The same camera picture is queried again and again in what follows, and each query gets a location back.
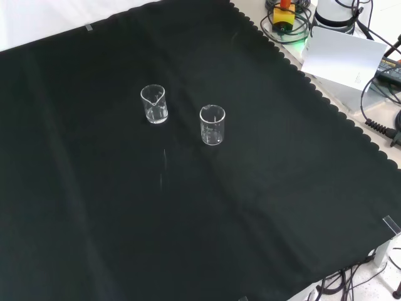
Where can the small clear glass beaker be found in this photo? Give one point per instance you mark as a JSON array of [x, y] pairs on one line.
[[154, 106]]

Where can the large clear glass beaker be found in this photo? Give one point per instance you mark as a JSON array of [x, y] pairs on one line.
[[213, 131]]

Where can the clear glass rod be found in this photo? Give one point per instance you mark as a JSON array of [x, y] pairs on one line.
[[162, 180]]

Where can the black table cloth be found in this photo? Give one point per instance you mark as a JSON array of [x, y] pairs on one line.
[[125, 203]]

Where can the grey tape strip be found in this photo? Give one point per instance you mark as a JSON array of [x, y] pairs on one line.
[[392, 225], [243, 298], [89, 28]]

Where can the pale grey block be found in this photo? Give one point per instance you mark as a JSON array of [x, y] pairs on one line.
[[347, 97]]

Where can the yellow stop button box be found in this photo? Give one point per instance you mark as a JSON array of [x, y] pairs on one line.
[[283, 17]]

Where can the pale white board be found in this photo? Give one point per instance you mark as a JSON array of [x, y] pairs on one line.
[[341, 56]]

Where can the black power adapter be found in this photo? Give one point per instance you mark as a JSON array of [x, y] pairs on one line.
[[390, 70]]

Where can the white table leg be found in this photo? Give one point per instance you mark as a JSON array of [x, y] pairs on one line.
[[387, 251]]

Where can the black tripod leg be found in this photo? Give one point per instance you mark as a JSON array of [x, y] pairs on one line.
[[393, 47]]

